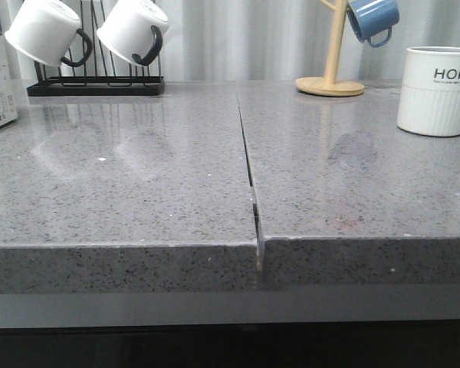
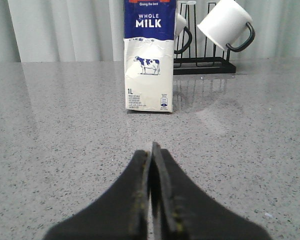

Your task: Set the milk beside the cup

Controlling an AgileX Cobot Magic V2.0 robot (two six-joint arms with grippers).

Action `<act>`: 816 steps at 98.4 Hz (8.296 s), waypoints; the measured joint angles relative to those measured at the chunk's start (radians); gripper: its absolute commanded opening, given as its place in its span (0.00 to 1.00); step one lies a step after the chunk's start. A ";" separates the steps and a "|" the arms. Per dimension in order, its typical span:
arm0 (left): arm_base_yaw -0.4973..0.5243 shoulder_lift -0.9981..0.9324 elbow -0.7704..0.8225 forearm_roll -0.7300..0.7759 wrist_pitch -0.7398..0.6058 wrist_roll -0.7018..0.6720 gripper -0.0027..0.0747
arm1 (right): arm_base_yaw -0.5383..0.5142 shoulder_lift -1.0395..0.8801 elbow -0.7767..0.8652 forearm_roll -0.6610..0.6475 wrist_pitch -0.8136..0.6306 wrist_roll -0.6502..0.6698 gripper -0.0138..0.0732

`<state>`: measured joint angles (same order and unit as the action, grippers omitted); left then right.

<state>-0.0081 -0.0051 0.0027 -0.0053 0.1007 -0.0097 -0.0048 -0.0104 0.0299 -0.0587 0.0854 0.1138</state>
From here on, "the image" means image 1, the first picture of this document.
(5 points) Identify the white HOME mug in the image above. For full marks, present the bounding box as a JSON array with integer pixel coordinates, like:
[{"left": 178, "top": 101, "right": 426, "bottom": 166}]
[{"left": 396, "top": 46, "right": 460, "bottom": 137}]

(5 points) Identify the black wire mug rack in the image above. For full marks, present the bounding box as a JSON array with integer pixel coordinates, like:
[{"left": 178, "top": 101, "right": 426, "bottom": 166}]
[{"left": 27, "top": 1, "right": 165, "bottom": 97}]

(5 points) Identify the white enamel mug left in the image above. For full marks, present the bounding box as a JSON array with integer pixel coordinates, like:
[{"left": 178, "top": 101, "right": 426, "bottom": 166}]
[{"left": 4, "top": 1, "right": 93, "bottom": 67}]

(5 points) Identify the white enamel mug right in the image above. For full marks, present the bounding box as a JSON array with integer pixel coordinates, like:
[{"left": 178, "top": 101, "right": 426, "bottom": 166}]
[{"left": 97, "top": 0, "right": 169, "bottom": 67}]

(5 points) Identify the white enamel mug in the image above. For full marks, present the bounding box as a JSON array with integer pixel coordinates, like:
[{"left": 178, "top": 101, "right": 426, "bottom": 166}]
[
  {"left": 4, "top": 1, "right": 93, "bottom": 67},
  {"left": 97, "top": 0, "right": 169, "bottom": 67}
]

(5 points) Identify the wooden mug tree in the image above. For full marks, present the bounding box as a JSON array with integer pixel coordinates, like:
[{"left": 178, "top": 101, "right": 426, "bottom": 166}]
[{"left": 295, "top": 1, "right": 365, "bottom": 97}]

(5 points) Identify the blue mug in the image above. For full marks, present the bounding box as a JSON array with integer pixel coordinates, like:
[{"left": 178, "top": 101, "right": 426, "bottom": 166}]
[{"left": 347, "top": 0, "right": 400, "bottom": 48}]

